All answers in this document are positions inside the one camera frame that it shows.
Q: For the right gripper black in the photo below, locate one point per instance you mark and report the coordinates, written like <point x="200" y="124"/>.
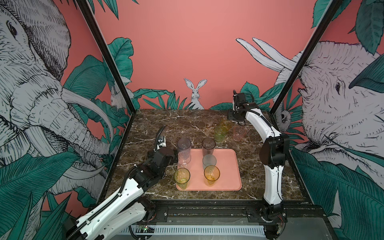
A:
<point x="230" y="116"/>

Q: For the clear bluish tall glass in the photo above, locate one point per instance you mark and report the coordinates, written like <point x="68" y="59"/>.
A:
<point x="184" y="145"/>

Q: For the orange yellow glass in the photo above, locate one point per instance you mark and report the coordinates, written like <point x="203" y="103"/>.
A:
<point x="226" y="124"/>

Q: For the left black frame post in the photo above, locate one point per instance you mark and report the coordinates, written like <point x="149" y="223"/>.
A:
<point x="100" y="40"/>

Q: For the tall yellow glass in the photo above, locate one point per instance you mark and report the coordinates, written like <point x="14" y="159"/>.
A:
<point x="211" y="174"/>

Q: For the dark brown glass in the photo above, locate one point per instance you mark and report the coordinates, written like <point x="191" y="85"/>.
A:
<point x="208" y="146"/>

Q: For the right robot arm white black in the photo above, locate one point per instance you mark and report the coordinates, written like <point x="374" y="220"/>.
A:
<point x="273" y="153"/>

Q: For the light green glass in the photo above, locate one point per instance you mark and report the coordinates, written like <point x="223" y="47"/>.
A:
<point x="182" y="177"/>
<point x="220" y="133"/>

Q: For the frosted teal glass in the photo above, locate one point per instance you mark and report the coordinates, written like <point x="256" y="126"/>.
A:
<point x="209" y="160"/>

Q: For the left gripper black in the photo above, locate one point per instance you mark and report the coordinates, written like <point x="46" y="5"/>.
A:
<point x="151" y="156"/>

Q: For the pink square tray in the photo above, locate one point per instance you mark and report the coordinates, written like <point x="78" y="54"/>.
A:
<point x="227" y="163"/>

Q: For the black frame post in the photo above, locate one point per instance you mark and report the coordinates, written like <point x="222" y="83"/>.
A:
<point x="100" y="40"/>
<point x="325" y="20"/>

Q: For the clear short glass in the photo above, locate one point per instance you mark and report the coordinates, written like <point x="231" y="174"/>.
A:
<point x="183" y="160"/>

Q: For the pink glass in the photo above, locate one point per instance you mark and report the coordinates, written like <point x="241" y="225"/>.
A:
<point x="239" y="132"/>

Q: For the white perforated strip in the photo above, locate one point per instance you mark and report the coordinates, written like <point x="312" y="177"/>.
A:
<point x="162" y="230"/>

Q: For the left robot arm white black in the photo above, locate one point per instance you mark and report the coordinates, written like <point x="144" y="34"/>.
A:
<point x="128" y="204"/>

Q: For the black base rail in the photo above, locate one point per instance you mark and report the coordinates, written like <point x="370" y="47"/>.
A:
<point x="255" y="211"/>

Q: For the right black frame post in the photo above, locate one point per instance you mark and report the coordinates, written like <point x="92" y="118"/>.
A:
<point x="325" y="20"/>

